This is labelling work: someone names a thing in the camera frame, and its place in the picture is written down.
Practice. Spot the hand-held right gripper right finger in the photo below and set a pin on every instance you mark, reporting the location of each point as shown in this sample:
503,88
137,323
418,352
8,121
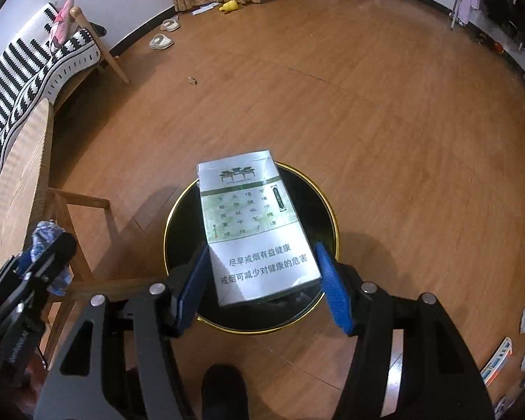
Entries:
332,288

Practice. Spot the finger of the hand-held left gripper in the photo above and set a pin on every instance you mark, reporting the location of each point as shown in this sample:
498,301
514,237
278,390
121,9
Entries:
2,282
59,251

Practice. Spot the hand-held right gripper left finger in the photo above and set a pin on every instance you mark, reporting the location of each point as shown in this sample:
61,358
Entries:
192,284

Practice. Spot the blue foil wrapper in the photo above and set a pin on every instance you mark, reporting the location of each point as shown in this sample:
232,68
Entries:
48,232

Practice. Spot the black gold-rimmed trash bin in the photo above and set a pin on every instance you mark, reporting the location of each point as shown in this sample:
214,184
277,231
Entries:
317,210

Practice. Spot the white green cigarette box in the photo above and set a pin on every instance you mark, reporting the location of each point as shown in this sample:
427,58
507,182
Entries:
245,210

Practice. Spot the wooden table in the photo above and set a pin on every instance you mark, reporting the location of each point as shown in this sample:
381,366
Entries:
22,162

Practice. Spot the person's black shoe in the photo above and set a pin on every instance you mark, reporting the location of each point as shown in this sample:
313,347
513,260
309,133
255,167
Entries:
224,391

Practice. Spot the black white striped blanket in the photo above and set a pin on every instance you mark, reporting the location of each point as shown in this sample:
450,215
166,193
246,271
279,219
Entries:
22,83

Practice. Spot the white striped flat box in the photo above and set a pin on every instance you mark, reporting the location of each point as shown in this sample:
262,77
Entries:
498,361

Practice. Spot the pink printed cushion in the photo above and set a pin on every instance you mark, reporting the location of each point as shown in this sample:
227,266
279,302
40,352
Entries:
61,24

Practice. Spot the white paper sheet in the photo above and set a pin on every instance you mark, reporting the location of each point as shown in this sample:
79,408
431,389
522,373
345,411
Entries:
204,8

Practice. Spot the yellow toy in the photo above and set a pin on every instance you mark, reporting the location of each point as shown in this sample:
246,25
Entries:
228,6

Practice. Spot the wooden frame sofa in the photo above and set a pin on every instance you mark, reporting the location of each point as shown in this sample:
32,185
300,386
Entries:
113,63

